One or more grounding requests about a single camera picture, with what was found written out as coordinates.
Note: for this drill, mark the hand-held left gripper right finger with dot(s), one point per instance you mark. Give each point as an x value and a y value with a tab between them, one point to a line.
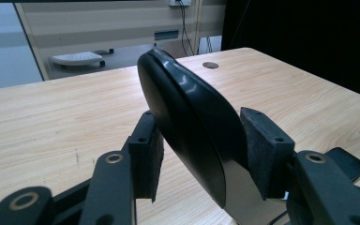
268	156

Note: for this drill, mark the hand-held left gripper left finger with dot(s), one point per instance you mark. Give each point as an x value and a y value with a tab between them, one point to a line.
145	162

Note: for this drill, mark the black stapler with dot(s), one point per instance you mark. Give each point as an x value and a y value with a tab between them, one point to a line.
193	118

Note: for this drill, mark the grey round table grommet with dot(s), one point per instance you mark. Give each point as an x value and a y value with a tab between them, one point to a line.
210	65

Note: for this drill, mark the low wheeled platform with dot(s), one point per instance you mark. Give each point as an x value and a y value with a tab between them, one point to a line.
76	58

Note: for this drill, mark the white cabinet panel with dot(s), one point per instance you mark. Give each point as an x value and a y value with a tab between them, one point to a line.
6	47

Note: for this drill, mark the white wall socket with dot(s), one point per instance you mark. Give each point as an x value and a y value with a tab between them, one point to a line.
180	2

